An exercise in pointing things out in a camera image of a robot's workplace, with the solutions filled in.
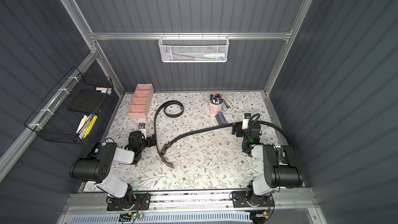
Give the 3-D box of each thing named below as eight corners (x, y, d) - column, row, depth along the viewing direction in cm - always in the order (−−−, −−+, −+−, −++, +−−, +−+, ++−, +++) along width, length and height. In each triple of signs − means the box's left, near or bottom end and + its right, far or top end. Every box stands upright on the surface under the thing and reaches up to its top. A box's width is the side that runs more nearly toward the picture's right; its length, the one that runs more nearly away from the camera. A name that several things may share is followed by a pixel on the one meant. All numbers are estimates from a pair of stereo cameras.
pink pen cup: (209, 114, 109) (210, 102, 98) (209, 106, 113) (209, 93, 103) (221, 114, 109) (223, 102, 98) (220, 106, 113) (222, 93, 103)
